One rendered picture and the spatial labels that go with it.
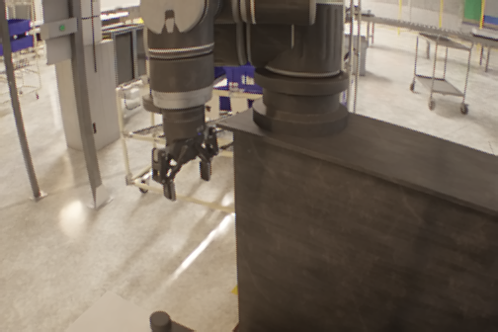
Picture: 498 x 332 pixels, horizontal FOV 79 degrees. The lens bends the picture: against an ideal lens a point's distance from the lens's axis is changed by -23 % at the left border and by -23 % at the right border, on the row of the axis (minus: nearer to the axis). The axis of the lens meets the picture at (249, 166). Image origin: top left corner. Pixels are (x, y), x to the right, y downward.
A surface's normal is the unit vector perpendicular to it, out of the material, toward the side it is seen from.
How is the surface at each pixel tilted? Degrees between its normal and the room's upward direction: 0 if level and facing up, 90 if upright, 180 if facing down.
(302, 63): 90
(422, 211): 90
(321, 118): 23
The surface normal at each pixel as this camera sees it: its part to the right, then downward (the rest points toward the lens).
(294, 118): -0.10, -0.65
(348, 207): -0.61, 0.36
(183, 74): 0.18, 0.45
